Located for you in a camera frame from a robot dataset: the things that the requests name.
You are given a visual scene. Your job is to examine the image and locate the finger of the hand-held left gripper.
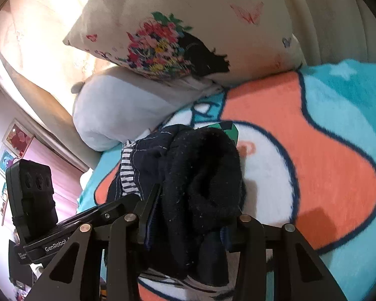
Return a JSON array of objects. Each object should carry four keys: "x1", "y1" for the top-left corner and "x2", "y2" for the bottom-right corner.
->
[{"x1": 55, "y1": 194, "x2": 145, "y2": 231}]

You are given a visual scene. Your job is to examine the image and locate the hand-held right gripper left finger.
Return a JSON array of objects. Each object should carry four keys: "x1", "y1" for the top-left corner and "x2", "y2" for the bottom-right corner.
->
[{"x1": 27, "y1": 183, "x2": 163, "y2": 301}]

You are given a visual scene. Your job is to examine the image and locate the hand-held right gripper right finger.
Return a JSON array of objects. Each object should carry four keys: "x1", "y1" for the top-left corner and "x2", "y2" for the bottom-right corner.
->
[{"x1": 221, "y1": 214, "x2": 348, "y2": 301}]

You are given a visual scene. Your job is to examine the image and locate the striped navy white pants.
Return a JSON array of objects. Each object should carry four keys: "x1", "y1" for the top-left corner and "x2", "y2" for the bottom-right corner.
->
[{"x1": 108, "y1": 121, "x2": 249, "y2": 293}]

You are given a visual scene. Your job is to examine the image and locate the framed blue picture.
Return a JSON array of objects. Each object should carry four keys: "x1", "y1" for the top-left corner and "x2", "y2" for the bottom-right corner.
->
[{"x1": 0, "y1": 144, "x2": 19, "y2": 180}]

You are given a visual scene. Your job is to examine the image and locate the framed red flower picture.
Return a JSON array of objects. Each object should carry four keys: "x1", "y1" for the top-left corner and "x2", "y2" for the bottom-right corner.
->
[{"x1": 3, "y1": 118, "x2": 35, "y2": 159}]

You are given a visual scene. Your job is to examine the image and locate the plain grey pillow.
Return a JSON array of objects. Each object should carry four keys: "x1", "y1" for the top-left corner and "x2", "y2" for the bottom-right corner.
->
[{"x1": 70, "y1": 66, "x2": 224, "y2": 152}]

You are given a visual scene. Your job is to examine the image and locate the turquoise printed fleece blanket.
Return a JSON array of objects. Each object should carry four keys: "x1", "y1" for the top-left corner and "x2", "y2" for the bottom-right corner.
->
[{"x1": 78, "y1": 59, "x2": 376, "y2": 301}]

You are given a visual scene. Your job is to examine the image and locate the beige floral printed pillow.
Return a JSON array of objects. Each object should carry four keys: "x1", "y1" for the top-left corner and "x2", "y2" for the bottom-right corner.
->
[{"x1": 63, "y1": 0, "x2": 305, "y2": 87}]

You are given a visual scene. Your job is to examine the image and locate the beige curtain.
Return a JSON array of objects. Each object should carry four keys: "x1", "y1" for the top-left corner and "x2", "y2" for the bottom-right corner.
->
[{"x1": 274, "y1": 0, "x2": 376, "y2": 67}]

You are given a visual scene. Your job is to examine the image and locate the beige bed frame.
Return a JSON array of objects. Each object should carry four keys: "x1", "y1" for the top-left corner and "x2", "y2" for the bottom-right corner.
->
[{"x1": 0, "y1": 45, "x2": 96, "y2": 174}]

